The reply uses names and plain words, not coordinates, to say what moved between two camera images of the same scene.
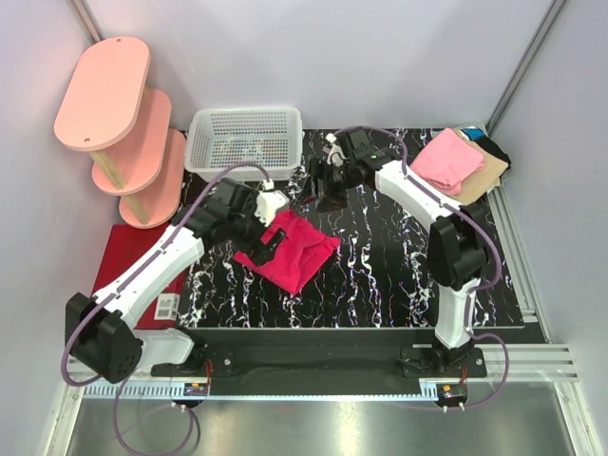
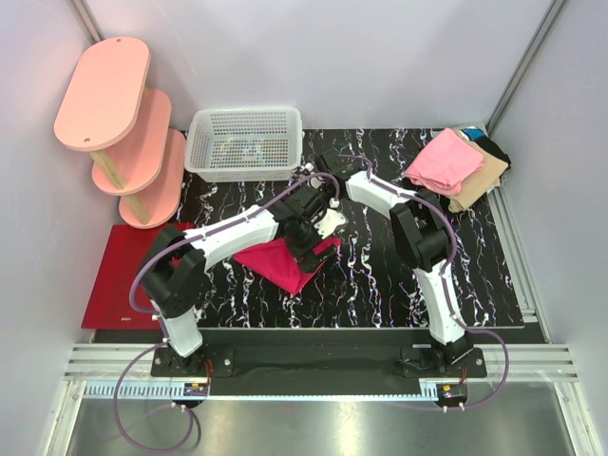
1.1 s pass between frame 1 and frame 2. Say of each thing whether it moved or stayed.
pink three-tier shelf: stayed
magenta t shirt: stayed
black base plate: stayed
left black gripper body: moved
